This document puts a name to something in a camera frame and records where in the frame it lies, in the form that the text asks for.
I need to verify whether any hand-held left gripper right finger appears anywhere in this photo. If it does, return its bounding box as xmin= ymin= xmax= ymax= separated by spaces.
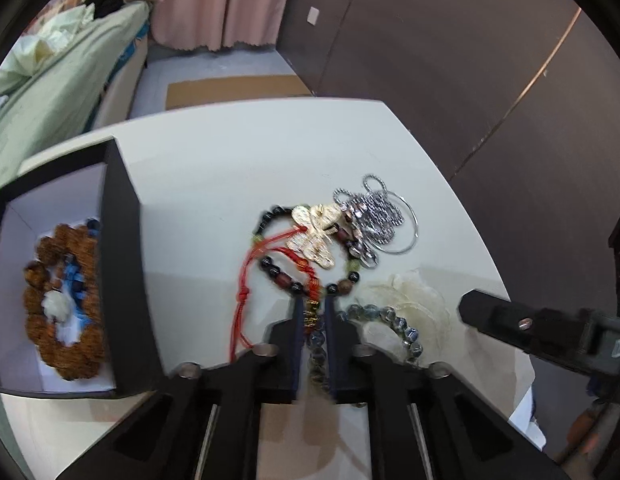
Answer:
xmin=324 ymin=296 xmax=573 ymax=480

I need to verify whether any brown cardboard sheet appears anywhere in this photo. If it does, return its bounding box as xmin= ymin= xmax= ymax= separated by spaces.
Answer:
xmin=166 ymin=75 xmax=313 ymax=111

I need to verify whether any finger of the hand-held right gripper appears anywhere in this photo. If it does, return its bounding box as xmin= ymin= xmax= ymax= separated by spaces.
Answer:
xmin=459 ymin=289 xmax=588 ymax=358

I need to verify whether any gold butterfly brooch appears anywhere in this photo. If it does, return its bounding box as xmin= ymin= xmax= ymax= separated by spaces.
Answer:
xmin=285 ymin=202 xmax=345 ymax=272

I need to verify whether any black bead bracelet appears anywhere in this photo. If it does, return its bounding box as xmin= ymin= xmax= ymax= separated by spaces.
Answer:
xmin=252 ymin=204 xmax=378 ymax=297

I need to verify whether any brown bead bracelet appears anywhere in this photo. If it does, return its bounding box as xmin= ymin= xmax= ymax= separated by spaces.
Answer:
xmin=22 ymin=220 xmax=106 ymax=382

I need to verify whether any silver chain necklace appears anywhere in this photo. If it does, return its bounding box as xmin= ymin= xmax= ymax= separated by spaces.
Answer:
xmin=332 ymin=174 xmax=405 ymax=269

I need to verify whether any white stone pendant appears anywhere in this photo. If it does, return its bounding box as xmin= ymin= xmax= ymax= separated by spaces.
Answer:
xmin=42 ymin=291 xmax=71 ymax=324

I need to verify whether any light green duvet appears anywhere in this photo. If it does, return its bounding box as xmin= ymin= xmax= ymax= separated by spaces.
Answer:
xmin=0 ymin=2 xmax=93 ymax=97

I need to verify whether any beige bed base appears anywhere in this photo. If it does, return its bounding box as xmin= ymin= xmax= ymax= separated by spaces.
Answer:
xmin=92 ymin=35 xmax=151 ymax=134

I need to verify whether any green bed sheet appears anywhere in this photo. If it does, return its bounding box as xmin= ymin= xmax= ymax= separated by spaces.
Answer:
xmin=0 ymin=0 xmax=150 ymax=203

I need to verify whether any white cloth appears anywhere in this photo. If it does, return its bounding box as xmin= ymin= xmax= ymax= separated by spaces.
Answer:
xmin=509 ymin=385 xmax=549 ymax=452

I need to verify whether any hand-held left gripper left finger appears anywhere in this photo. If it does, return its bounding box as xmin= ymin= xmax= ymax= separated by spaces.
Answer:
xmin=54 ymin=297 xmax=307 ymax=480

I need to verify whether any blue bead bracelet in box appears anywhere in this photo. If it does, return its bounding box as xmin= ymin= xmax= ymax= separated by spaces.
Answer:
xmin=64 ymin=255 xmax=99 ymax=332

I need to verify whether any thin silver hoop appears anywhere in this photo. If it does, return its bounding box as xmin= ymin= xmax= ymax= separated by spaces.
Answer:
xmin=362 ymin=190 xmax=420 ymax=255

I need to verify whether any white translucent ornament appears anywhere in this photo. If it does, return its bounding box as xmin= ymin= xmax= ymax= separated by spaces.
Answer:
xmin=357 ymin=267 xmax=453 ymax=362

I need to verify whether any black jewelry box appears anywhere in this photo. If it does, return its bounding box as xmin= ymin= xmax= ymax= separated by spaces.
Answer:
xmin=0 ymin=139 xmax=163 ymax=401

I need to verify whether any grey blue bead bracelet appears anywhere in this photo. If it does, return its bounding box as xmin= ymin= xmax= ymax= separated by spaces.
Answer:
xmin=307 ymin=304 xmax=425 ymax=397

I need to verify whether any pink curtain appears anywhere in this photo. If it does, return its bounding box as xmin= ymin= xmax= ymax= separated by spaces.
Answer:
xmin=97 ymin=0 xmax=301 ymax=52

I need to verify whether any red cord bracelet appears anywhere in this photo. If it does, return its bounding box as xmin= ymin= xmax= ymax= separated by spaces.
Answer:
xmin=230 ymin=225 xmax=323 ymax=364

